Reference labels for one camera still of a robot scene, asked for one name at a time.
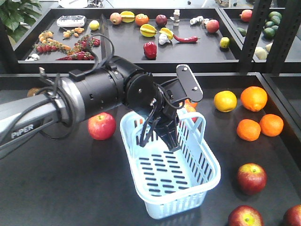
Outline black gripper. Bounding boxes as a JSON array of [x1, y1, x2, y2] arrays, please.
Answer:
[[139, 78, 187, 151]]

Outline light blue plastic basket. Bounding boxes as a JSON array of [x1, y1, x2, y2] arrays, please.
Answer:
[[120, 109, 221, 219]]

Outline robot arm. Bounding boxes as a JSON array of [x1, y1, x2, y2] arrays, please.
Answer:
[[0, 56, 189, 158]]

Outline small orange centre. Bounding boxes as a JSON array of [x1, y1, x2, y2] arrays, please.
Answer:
[[185, 99, 198, 108]]

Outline small orange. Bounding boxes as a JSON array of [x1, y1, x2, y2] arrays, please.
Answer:
[[237, 119, 261, 142], [185, 99, 198, 108], [259, 114, 284, 137]]

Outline red apple back left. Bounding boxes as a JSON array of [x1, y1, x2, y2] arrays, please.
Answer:
[[87, 113, 116, 141]]

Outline black wooden apple display table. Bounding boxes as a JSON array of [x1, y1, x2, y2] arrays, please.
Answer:
[[0, 73, 301, 226]]

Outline yellow round fruit right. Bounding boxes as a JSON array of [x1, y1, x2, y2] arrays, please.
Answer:
[[214, 90, 238, 113]]

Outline small orange right front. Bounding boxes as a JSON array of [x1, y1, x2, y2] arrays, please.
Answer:
[[237, 119, 261, 142]]

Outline red bell pepper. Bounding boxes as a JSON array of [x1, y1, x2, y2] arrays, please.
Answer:
[[143, 41, 157, 59]]

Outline red apple front middle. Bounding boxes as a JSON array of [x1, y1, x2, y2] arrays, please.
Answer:
[[237, 163, 267, 195]]

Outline white garlic bulb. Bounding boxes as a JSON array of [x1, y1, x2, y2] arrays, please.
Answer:
[[158, 33, 171, 45]]

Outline large orange far right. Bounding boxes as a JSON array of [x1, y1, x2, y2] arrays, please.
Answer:
[[240, 86, 268, 112]]

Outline yellow starfruit right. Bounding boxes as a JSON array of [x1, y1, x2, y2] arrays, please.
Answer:
[[159, 27, 174, 40]]

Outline yellow starfruit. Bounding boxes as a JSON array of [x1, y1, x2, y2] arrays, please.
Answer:
[[159, 27, 174, 40], [140, 24, 157, 38]]

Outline red chili pepper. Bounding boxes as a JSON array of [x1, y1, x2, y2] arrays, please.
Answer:
[[173, 34, 199, 43]]

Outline yellow starfruit left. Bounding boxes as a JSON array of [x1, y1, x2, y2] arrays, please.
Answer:
[[140, 24, 157, 38]]

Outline black rear vegetable tray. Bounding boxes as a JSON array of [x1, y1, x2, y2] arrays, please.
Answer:
[[14, 8, 242, 73]]

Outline red apple front left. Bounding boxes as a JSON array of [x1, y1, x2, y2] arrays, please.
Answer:
[[228, 205, 264, 226]]

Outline small orange far right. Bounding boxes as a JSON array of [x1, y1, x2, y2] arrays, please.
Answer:
[[259, 114, 284, 137]]

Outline pale mango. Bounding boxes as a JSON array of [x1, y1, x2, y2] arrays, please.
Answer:
[[254, 47, 268, 60]]

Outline black rear avocado tray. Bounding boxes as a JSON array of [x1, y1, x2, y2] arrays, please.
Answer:
[[221, 8, 301, 64]]

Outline white remote controller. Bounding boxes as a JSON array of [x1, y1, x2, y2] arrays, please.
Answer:
[[56, 15, 87, 27]]

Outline red apple front right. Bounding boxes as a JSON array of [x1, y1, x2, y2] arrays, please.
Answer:
[[283, 204, 301, 226]]

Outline green potted plant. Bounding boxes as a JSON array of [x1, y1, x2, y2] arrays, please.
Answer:
[[0, 0, 41, 42]]

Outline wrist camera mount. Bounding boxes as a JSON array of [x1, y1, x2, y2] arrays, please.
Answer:
[[176, 64, 203, 103]]

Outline black vertical rack post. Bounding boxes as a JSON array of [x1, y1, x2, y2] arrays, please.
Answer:
[[238, 0, 301, 74]]

